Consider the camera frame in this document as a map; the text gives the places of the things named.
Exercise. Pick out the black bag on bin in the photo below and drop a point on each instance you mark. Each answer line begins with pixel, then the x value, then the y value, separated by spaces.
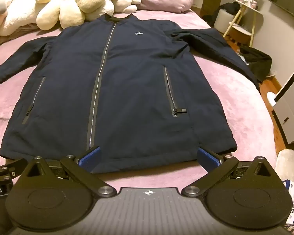
pixel 231 8

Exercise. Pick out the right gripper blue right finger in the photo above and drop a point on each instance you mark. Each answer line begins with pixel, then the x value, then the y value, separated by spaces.
pixel 209 160

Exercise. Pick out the cream flower plush cushion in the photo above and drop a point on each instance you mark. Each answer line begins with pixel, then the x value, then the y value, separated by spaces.
pixel 71 12

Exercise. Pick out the navy blue zip jacket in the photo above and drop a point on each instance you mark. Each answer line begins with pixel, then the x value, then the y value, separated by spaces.
pixel 127 88

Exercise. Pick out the black clothes on floor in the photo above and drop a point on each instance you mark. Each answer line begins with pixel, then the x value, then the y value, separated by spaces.
pixel 258 62

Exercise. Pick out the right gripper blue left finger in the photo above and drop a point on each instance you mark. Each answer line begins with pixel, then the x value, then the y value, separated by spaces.
pixel 90 159

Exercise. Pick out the white cylindrical bin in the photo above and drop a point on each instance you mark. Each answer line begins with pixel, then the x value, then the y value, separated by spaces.
pixel 223 20

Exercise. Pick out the white plush bunny toy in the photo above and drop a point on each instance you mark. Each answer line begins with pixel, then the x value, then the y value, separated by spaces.
pixel 15 14

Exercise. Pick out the white drawer cabinet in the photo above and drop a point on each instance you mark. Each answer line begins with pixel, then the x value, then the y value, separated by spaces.
pixel 284 109

